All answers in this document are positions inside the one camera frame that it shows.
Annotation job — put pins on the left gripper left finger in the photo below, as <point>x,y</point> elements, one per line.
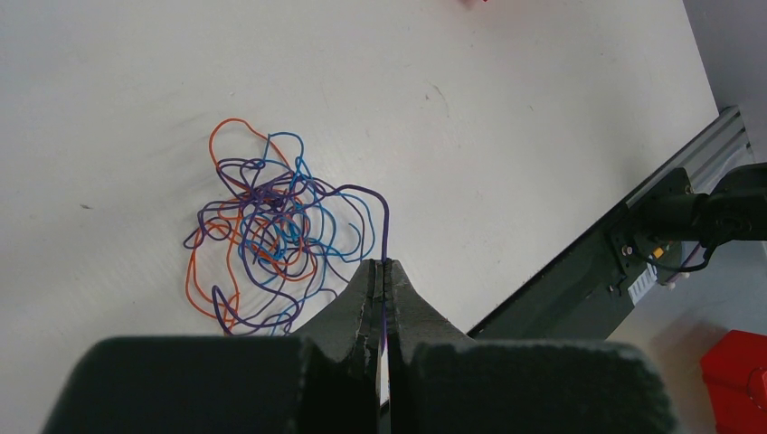
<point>341,350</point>

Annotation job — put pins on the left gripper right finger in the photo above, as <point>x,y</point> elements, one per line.
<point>412,327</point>

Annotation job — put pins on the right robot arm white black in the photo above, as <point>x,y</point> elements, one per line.
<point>734,211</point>

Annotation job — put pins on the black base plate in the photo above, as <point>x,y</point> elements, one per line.
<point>583,293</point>

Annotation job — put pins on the right slotted cable duct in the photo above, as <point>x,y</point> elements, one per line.
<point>646,280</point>

